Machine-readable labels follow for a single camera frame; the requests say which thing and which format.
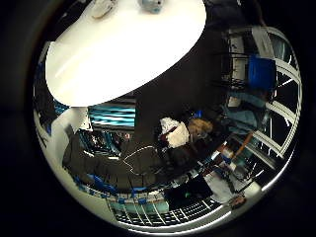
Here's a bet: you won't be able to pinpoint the small white plush toy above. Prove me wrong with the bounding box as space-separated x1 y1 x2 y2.
89 0 117 20

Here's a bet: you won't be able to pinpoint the blue grey cloth pile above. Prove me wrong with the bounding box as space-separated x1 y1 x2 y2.
226 98 268 131

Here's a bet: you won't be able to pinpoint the cyan aluminium frame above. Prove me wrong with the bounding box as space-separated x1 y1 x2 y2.
88 103 136 129

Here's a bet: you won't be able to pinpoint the thin white cable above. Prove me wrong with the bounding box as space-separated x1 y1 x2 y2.
121 145 159 176

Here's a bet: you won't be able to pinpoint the orange wooden handrail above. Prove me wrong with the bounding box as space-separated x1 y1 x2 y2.
231 131 255 161

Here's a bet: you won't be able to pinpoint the brown furry bundle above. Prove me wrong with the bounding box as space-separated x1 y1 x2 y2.
188 118 214 139

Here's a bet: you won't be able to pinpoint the white cluttered desk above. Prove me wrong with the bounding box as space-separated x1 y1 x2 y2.
203 167 265 205

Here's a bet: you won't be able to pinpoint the grey white plush seal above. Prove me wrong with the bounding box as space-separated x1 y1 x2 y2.
140 0 165 15

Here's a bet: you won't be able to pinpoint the person in dark clothes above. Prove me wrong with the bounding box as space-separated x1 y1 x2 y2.
203 0 266 33

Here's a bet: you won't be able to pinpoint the metal shelf rack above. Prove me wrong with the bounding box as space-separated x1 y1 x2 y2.
216 28 251 110

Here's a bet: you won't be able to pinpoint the blue plastic chair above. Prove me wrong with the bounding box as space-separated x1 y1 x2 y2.
247 53 277 93

